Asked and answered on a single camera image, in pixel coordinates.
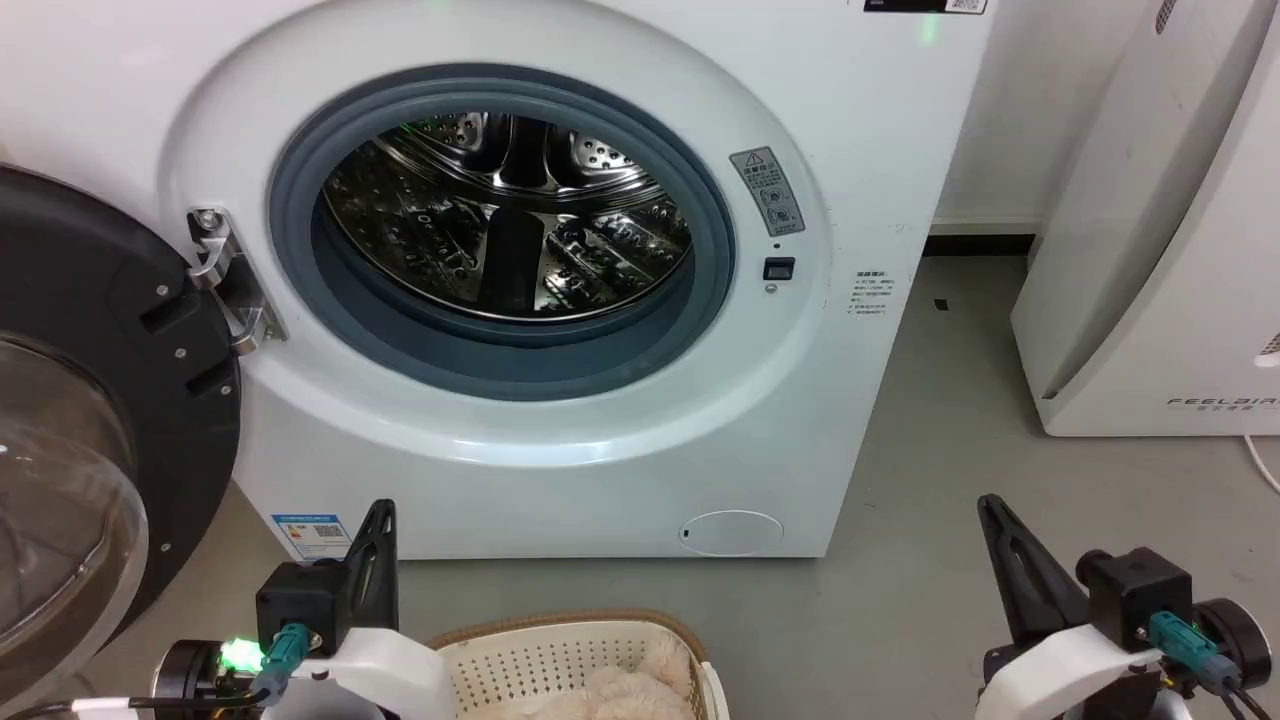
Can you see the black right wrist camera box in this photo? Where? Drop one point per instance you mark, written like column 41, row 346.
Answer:
column 1140, row 590

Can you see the grey rubber door gasket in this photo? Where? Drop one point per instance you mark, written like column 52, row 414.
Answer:
column 400, row 340

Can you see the stainless steel washing machine drum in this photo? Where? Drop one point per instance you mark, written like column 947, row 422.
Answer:
column 560, row 250

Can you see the black washer door with glass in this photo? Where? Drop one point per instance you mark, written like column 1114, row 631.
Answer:
column 90, row 340

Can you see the white air purifier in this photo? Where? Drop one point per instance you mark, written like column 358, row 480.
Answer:
column 1170, row 260

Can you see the grey warning sticker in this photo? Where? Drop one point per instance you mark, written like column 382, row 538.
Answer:
column 768, row 190

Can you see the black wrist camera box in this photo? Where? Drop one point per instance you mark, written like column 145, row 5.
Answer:
column 1140, row 590
column 300, row 600

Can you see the small text sticker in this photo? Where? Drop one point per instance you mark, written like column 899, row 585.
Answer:
column 872, row 293

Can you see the cream fluffy laundry item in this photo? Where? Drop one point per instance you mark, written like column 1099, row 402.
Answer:
column 630, row 690

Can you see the cream plastic laundry basket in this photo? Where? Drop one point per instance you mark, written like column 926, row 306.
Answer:
column 520, row 660

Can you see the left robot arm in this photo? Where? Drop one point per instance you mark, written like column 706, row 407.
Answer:
column 190, row 680

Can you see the black door latch socket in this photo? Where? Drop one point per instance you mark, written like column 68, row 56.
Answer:
column 779, row 268

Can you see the blue energy label sticker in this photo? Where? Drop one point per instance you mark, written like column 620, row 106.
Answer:
column 312, row 536

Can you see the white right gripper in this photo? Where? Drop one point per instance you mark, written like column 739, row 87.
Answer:
column 1060, row 675

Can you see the round filter cover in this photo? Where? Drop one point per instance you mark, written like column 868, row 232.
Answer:
column 731, row 532

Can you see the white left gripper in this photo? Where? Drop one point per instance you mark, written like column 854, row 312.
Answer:
column 390, row 675

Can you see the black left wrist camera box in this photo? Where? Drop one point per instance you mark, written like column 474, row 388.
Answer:
column 300, row 600

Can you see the metal washing machine door hinge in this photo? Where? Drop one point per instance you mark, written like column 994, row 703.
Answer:
column 228, row 285

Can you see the white front-load washing machine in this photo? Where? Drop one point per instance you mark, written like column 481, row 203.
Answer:
column 620, row 430

